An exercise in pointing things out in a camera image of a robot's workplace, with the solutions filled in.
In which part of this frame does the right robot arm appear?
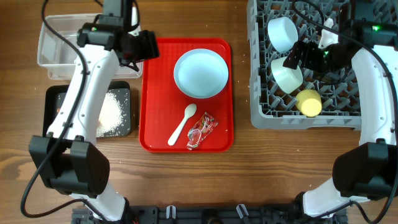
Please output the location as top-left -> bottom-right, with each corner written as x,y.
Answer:
284,1 -> 397,220

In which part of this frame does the light blue rice bowl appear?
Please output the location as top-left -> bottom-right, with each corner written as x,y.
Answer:
267,17 -> 298,53

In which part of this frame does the white rice pile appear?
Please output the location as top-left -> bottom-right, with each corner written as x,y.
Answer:
96,90 -> 129,138

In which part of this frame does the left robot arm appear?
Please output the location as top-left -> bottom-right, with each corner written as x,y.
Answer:
29,0 -> 159,223

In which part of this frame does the red candy wrapper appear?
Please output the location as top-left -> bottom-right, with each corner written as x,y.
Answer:
186,112 -> 218,151

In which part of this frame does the light blue plate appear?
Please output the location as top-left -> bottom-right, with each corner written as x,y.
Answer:
174,49 -> 229,99

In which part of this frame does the grey dishwasher rack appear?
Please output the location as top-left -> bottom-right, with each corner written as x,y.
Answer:
246,0 -> 361,130

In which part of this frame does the red serving tray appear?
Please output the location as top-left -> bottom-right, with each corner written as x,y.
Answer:
139,37 -> 234,153

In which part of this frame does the clear plastic bin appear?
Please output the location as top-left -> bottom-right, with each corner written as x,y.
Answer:
37,12 -> 144,81

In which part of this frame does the yellow plastic cup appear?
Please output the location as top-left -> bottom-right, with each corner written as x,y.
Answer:
295,90 -> 322,117

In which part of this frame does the black waste tray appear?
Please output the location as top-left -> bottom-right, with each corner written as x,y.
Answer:
42,81 -> 131,138

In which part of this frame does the mint green bowl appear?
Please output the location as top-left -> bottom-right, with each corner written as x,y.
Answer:
271,57 -> 303,94

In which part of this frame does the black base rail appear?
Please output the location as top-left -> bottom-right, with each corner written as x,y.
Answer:
71,203 -> 348,224

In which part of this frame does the white plastic spoon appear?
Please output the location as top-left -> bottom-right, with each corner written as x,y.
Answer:
167,103 -> 197,146

